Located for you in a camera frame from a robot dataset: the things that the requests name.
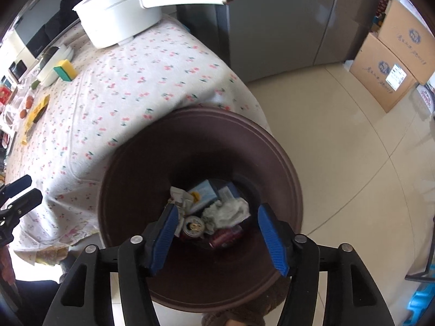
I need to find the blue plastic object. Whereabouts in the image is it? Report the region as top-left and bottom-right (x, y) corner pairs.
(406, 284), (435, 317)

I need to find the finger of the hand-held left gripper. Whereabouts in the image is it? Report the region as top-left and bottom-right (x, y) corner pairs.
(0, 174), (33, 200)
(0, 187), (44, 226)

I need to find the cardboard box with white label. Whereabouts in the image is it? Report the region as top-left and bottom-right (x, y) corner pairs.
(349, 32), (418, 113)

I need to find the white electric cooking pot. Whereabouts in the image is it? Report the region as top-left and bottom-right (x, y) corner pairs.
(73, 0), (235, 50)

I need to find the plain cardboard box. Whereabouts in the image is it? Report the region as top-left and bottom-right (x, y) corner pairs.
(377, 0), (435, 85)

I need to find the yellow and green sponge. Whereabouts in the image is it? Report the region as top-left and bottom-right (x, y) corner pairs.
(52, 59), (78, 83)

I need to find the light blue milk carton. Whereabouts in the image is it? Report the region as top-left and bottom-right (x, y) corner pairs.
(187, 181), (240, 213)

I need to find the grey refrigerator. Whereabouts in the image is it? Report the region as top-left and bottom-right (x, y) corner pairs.
(177, 0), (386, 82)

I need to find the white paper napkin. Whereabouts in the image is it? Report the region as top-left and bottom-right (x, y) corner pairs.
(169, 186), (195, 216)

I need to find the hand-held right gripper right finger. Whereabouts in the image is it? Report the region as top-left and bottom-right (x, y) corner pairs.
(257, 203), (395, 326)

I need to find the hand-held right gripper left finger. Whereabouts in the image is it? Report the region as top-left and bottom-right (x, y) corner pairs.
(42, 204), (180, 326)

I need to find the white tissue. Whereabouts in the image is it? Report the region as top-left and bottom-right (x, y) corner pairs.
(202, 199), (251, 229)

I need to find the large yellow paper wrapper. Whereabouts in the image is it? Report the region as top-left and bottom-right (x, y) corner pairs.
(25, 94), (51, 133)

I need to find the cherry print tablecloth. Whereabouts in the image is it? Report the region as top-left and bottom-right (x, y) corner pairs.
(5, 15), (272, 255)

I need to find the white bowl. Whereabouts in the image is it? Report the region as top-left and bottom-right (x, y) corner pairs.
(36, 45), (74, 87)

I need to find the red cartoon drink can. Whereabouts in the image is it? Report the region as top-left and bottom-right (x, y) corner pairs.
(209, 226), (243, 248)
(178, 215), (206, 242)

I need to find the brown round trash bin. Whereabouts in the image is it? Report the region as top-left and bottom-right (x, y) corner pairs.
(97, 107), (304, 313)

